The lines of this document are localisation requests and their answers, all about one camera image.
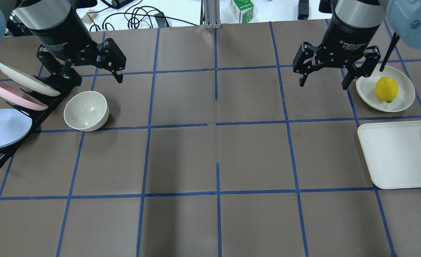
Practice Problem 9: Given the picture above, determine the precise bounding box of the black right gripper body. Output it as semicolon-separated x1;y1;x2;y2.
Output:
314;16;371;68

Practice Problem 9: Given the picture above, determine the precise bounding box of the light blue plate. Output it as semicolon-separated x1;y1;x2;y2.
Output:
0;109;32;148

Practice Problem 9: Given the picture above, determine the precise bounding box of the pink plate in rack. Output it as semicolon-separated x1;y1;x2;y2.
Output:
0;81;48;111

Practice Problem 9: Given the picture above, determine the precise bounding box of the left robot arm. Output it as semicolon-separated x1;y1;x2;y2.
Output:
0;0;126;86

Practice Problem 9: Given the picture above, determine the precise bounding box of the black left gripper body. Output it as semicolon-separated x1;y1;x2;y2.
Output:
32;16;105;70

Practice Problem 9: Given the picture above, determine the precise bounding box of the yellow lemon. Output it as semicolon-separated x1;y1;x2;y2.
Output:
375;77;399;104

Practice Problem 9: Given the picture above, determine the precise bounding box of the black cable bundle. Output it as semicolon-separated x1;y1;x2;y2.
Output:
85;0;200;32

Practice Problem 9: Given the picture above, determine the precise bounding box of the green white carton box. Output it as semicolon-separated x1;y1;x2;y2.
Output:
229;0;254;23

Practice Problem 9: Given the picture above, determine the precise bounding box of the aluminium frame post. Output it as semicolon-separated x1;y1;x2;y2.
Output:
200;0;221;29

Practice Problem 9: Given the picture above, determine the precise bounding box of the cream small plate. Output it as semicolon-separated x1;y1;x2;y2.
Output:
356;65;415;112

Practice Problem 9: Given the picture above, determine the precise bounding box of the white rectangular tray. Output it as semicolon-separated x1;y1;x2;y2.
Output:
357;121;421;189

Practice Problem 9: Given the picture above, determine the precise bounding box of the cream plate in rack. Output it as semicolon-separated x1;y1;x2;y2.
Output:
0;63;60;97

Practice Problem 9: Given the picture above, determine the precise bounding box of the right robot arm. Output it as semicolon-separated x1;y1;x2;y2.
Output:
292;0;421;90

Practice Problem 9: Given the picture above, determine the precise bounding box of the black dish rack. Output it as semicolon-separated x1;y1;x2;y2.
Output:
0;89;71;168

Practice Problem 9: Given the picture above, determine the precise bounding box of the cream bowl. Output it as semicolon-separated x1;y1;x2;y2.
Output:
63;91;110;132

